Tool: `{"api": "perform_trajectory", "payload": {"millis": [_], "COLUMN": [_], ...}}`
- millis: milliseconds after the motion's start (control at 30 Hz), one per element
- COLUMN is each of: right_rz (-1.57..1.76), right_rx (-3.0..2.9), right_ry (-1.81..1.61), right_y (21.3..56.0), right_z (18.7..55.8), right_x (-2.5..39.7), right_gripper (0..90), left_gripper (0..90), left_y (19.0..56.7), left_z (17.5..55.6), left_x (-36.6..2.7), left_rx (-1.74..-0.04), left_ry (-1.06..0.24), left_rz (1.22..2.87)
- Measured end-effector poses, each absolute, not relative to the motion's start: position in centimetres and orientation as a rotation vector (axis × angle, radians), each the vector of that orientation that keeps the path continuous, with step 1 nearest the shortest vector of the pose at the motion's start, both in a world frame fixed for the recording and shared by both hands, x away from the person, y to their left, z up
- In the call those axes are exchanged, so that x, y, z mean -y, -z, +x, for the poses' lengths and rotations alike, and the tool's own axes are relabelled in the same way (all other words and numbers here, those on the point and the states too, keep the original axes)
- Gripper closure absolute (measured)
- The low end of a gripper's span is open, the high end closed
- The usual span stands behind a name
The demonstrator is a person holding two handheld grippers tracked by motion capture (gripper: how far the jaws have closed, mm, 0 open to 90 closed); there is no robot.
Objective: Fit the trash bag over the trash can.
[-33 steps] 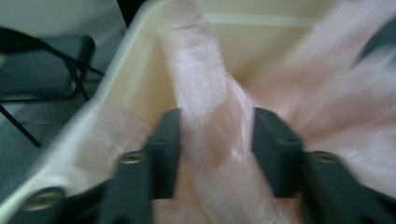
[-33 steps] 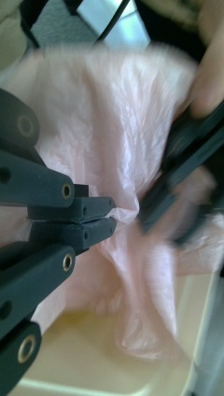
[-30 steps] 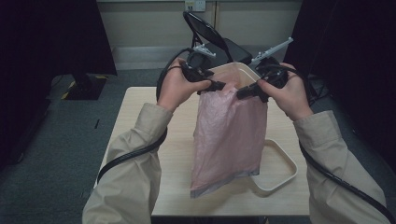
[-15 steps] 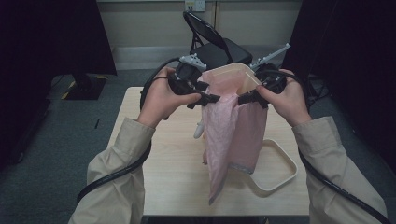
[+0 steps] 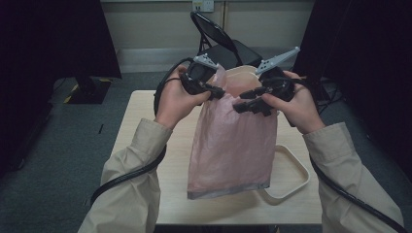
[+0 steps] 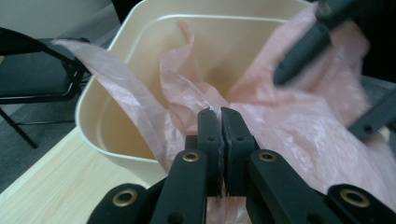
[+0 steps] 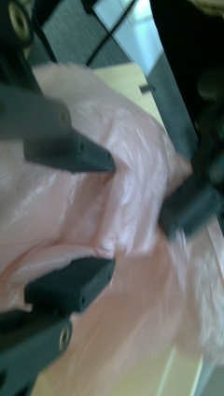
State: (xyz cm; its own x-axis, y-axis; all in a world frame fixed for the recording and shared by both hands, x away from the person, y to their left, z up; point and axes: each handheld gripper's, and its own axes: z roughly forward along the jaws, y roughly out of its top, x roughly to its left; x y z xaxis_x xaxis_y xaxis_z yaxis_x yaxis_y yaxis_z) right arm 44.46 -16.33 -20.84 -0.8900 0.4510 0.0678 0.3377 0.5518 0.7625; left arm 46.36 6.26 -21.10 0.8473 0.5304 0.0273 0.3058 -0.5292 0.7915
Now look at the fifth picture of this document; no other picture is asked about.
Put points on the black stand base yellow tape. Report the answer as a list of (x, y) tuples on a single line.
[(87, 92)]

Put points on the person's left hand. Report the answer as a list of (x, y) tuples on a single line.
[(175, 103)]

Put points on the small black strip on floor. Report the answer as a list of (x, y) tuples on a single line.
[(101, 128)]

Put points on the person's right hand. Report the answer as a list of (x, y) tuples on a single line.
[(301, 110)]

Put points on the white wall socket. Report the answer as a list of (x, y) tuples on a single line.
[(203, 5)]

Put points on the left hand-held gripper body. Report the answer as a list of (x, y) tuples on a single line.
[(197, 73)]

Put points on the pink plastic bag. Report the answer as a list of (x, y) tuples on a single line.
[(230, 145)]

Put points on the dark curtain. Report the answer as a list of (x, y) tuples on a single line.
[(48, 39), (366, 48)]

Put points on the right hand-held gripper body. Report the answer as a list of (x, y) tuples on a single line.
[(278, 82)]

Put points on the black folding chair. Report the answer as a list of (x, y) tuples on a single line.
[(226, 53)]

